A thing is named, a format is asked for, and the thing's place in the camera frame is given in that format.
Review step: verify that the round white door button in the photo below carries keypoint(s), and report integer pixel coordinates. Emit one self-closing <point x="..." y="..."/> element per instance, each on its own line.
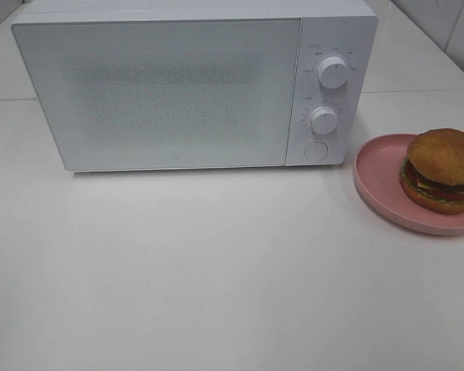
<point x="316" y="151"/>

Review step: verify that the pink round plate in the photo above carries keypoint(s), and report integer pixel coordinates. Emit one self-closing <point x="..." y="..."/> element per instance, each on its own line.
<point x="376" y="174"/>

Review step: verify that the burger with lettuce and cheese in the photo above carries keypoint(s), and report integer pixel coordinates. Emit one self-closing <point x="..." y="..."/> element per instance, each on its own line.
<point x="432" y="171"/>

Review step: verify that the white microwave door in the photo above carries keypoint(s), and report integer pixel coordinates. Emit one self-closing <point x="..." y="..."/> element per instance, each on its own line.
<point x="150" y="95"/>

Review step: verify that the white microwave oven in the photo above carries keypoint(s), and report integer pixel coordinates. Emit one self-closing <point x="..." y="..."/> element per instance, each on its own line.
<point x="328" y="28"/>

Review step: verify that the lower white microwave knob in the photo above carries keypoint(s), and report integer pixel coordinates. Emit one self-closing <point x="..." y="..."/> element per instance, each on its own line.
<point x="324" y="120"/>

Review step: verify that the white microwave knob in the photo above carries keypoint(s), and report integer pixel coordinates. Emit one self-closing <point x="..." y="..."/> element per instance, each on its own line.
<point x="324" y="120"/>
<point x="333" y="72"/>

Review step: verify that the upper white microwave knob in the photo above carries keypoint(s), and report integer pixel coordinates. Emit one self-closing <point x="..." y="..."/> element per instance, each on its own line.
<point x="333" y="72"/>

